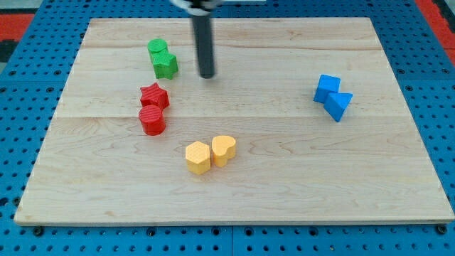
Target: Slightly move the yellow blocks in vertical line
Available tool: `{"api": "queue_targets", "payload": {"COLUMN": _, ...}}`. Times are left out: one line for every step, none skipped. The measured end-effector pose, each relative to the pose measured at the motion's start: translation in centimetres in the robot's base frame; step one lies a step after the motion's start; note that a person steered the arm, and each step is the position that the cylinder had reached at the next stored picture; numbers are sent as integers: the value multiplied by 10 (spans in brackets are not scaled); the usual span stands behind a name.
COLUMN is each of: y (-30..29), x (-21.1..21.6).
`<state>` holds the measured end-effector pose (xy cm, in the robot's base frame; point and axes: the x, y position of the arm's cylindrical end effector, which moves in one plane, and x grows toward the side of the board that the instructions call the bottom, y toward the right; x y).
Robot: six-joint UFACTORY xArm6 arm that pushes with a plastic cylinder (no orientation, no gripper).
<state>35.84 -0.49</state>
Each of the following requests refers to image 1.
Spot green star block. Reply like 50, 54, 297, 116
152, 51, 178, 80

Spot red cylinder block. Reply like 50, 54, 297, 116
139, 105, 166, 136

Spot blue triangle block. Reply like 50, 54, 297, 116
323, 92, 353, 122

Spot red star block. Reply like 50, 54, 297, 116
140, 82, 170, 110

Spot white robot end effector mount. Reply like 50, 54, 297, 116
170, 0, 267, 15

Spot yellow hexagon block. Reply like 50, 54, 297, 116
185, 141, 211, 175

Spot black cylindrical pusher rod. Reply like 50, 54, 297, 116
191, 12, 215, 79

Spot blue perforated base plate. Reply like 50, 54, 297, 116
1, 1, 454, 255

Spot wooden board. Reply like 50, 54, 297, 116
14, 18, 454, 227

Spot green cylinder block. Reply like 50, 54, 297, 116
147, 38, 168, 62

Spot yellow heart block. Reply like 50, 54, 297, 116
212, 135, 237, 167

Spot blue cube block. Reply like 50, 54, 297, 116
313, 74, 341, 103

